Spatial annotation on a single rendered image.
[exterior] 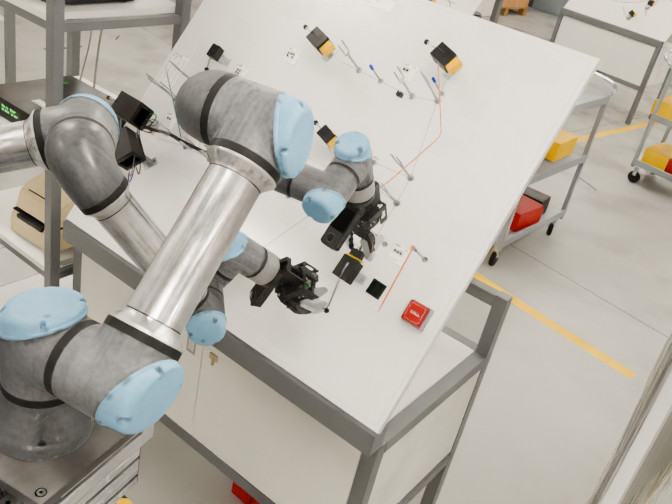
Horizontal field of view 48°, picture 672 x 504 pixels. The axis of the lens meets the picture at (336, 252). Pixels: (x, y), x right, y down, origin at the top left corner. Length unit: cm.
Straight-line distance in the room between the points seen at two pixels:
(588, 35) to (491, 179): 683
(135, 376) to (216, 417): 120
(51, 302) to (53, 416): 17
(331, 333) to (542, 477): 157
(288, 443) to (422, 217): 69
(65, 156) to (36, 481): 52
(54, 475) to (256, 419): 97
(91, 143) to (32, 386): 43
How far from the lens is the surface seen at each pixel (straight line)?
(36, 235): 262
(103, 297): 242
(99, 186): 131
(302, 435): 197
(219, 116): 112
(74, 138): 133
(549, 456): 330
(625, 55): 842
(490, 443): 323
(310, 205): 146
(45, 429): 118
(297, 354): 185
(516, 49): 197
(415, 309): 173
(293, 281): 163
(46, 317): 108
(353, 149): 150
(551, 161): 475
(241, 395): 207
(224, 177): 107
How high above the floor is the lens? 203
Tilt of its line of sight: 29 degrees down
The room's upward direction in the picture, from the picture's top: 13 degrees clockwise
